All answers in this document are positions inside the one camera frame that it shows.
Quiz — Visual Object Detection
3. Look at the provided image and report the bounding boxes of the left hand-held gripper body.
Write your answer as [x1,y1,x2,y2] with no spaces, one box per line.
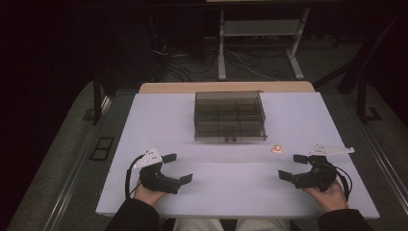
[133,147,182,195]

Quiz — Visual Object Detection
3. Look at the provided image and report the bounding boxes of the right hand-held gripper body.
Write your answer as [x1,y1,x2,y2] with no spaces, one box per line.
[293,143,355,193]

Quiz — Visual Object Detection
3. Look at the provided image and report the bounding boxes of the transparent dark drawer box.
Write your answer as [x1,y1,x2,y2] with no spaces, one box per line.
[193,90,268,143]

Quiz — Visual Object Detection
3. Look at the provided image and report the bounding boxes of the person's left hand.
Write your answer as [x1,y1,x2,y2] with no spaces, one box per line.
[133,181,167,207]

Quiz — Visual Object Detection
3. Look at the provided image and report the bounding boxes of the person's right hand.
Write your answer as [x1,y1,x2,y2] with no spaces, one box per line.
[302,178,349,213]

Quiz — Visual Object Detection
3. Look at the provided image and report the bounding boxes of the person's left leg light trousers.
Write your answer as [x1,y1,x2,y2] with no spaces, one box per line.
[172,218,225,231]

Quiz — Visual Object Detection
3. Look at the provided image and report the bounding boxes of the person's leg light trousers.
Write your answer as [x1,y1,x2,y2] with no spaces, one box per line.
[172,218,225,231]
[235,218,292,231]

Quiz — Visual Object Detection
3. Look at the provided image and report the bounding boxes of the person's right leg light trousers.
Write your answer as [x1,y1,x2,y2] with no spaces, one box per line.
[235,218,292,231]

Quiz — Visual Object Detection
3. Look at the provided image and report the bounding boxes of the black metal stand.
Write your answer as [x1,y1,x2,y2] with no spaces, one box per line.
[356,76,383,125]
[82,71,113,126]

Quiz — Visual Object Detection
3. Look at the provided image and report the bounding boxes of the white metal stand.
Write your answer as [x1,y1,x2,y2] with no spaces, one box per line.
[217,7,311,81]

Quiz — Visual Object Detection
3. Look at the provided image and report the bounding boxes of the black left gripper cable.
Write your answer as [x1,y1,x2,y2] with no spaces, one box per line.
[124,153,146,200]

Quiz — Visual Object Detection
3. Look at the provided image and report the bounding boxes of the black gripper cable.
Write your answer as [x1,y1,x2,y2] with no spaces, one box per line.
[124,153,146,200]
[332,165,353,202]

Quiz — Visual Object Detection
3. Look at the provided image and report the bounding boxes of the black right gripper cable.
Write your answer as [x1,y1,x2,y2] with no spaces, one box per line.
[332,165,353,202]

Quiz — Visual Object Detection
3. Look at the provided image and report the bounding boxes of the metal floor rail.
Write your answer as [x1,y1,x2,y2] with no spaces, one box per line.
[42,95,114,231]
[349,112,408,213]

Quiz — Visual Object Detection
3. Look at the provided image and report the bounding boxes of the tangle of floor cables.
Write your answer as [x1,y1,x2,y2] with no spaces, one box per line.
[152,44,281,83]

